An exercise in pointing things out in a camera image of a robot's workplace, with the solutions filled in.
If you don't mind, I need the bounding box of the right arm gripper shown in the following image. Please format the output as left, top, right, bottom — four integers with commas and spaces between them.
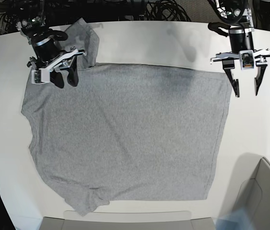
30, 35, 85, 89

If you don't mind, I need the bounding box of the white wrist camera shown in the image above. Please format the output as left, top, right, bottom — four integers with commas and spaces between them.
239, 50, 255, 70
31, 69, 50, 84

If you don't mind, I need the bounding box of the coiled black cable bundle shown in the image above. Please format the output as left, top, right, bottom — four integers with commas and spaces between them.
123, 0, 193, 23

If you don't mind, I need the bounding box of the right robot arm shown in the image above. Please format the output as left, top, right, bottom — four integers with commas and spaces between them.
11, 0, 86, 89

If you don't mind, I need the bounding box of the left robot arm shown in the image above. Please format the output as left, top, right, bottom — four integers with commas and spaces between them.
45, 0, 270, 97

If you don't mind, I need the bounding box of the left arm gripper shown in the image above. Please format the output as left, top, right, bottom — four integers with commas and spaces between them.
210, 27, 270, 97

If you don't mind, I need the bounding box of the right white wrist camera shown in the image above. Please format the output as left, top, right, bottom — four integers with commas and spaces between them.
31, 69, 50, 84

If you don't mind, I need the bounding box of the grey tray bottom edge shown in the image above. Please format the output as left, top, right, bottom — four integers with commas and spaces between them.
39, 211, 216, 230

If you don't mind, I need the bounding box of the grey cardboard box right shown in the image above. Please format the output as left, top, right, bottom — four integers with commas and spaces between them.
230, 158, 270, 230

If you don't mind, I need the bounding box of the grey T-shirt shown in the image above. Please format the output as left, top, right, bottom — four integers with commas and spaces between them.
22, 19, 231, 216

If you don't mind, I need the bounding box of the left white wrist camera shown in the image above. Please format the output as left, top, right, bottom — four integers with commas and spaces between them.
239, 50, 255, 70

